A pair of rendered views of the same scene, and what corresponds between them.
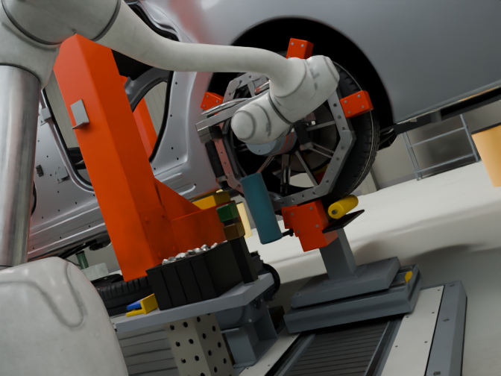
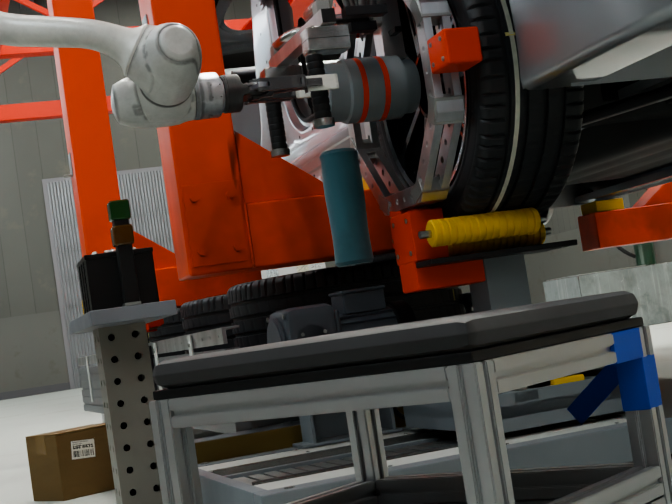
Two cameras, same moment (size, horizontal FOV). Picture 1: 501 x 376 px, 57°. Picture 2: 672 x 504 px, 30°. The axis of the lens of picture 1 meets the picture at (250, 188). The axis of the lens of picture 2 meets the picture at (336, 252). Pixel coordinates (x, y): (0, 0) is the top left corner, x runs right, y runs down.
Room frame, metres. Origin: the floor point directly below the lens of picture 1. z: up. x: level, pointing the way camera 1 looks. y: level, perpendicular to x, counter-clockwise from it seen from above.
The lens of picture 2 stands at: (-0.30, -1.96, 0.35)
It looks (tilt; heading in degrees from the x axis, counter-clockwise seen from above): 3 degrees up; 45
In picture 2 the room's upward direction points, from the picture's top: 9 degrees counter-clockwise
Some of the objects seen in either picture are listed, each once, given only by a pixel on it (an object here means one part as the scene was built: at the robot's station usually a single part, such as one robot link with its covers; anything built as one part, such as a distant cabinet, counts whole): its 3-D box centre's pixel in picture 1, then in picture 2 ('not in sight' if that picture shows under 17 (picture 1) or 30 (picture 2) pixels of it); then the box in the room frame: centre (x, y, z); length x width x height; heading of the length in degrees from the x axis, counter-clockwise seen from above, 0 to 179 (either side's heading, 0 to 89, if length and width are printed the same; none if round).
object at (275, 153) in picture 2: (215, 160); (275, 122); (1.65, 0.09, 0.83); 0.04 x 0.04 x 0.16
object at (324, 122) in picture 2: (299, 126); (318, 89); (1.49, -0.22, 0.83); 0.04 x 0.04 x 0.16
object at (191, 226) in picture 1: (190, 210); (333, 191); (2.00, 0.28, 0.69); 0.52 x 0.17 x 0.35; 153
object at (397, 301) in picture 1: (354, 297); (518, 399); (1.93, -0.26, 0.13); 0.50 x 0.36 x 0.10; 63
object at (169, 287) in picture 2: not in sight; (191, 262); (2.88, 1.99, 0.69); 0.52 x 0.17 x 0.35; 153
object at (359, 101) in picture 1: (356, 104); (454, 50); (1.64, -0.45, 0.85); 0.09 x 0.08 x 0.07; 63
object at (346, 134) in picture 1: (279, 136); (396, 87); (1.78, -0.17, 0.85); 0.54 x 0.07 x 0.54; 63
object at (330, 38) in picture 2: not in sight; (325, 39); (1.52, -0.23, 0.93); 0.09 x 0.05 x 0.05; 153
